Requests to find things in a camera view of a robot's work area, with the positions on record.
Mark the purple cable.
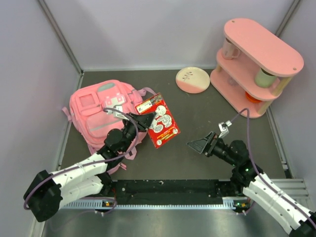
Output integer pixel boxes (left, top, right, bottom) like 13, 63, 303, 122
229, 108, 316, 233
23, 107, 139, 214

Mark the pale green cup on shelf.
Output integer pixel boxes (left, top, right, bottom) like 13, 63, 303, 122
254, 69, 277, 88

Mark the pink three-tier shelf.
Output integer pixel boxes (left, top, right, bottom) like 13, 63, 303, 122
210, 18, 304, 119

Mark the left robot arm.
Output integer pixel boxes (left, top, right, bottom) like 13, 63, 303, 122
23, 112, 156, 222

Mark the grey slotted cable duct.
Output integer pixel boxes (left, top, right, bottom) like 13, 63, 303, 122
63, 199, 103, 209

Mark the cream and pink plate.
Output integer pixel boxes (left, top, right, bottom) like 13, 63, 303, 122
175, 67, 210, 94

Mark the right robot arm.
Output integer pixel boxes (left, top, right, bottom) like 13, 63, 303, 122
187, 132, 316, 237

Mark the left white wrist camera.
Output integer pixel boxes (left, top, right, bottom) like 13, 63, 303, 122
105, 105, 127, 119

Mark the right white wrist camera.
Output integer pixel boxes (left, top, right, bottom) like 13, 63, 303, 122
218, 120, 232, 138

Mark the pink mug on shelf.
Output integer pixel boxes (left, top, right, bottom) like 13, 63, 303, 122
222, 38, 240, 60

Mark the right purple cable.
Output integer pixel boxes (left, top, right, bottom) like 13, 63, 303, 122
229, 108, 316, 233

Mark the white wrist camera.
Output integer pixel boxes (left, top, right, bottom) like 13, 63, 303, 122
105, 105, 127, 119
218, 120, 232, 138

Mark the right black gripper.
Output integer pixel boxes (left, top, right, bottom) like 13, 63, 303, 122
187, 131, 237, 166

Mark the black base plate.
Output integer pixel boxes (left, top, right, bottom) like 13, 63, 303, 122
83, 179, 260, 205

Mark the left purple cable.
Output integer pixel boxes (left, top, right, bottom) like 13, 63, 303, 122
23, 107, 139, 214

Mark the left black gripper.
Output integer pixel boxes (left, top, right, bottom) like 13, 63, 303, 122
121, 112, 156, 153

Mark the red comic book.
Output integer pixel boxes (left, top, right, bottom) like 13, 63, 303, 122
135, 93, 181, 149

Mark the pink student backpack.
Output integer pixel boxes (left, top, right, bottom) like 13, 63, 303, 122
61, 79, 157, 175

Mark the orange bowl on shelf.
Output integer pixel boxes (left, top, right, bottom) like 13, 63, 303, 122
245, 92, 262, 104

